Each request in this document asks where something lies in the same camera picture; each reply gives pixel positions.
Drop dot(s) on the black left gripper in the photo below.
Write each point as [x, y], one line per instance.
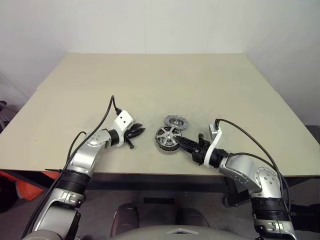
[128, 135]

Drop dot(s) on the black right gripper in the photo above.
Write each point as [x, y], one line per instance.
[202, 150]

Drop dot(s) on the motor stator copper windings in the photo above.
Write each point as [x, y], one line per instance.
[168, 150]

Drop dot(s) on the black silver spoked rotor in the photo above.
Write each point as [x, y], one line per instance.
[168, 135]

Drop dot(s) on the grey toothed gear disc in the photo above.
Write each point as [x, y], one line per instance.
[175, 121]

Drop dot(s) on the grey caster wheel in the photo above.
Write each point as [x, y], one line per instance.
[226, 202]

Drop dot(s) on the dark rounded shape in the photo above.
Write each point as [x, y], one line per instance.
[125, 217]

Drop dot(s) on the grey robot torso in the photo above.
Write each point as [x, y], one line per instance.
[180, 235]

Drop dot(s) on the orange object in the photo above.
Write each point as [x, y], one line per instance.
[27, 191]

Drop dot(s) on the dark furniture piece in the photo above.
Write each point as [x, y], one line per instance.
[2, 105]

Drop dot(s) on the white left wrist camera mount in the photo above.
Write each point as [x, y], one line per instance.
[123, 117]

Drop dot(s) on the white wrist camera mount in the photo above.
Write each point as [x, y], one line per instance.
[123, 117]
[212, 130]

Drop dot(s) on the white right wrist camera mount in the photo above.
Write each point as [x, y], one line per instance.
[212, 130]

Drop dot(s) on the black table frame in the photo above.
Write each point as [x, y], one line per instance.
[162, 187]

